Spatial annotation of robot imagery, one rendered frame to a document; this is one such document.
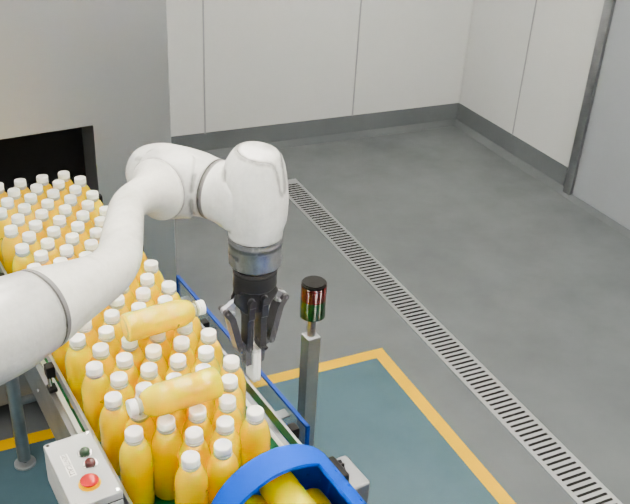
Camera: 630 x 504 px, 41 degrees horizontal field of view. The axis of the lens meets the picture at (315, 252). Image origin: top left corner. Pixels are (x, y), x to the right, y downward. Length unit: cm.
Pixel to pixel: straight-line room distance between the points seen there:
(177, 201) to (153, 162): 7
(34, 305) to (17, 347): 5
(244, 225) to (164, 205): 13
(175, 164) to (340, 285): 313
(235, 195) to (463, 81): 550
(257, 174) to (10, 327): 51
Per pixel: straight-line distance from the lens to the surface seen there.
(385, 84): 637
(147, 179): 133
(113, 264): 106
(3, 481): 341
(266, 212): 130
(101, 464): 180
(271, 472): 157
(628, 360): 426
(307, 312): 206
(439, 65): 657
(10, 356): 92
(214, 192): 132
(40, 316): 94
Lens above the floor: 233
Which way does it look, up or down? 30 degrees down
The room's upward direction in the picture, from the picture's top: 3 degrees clockwise
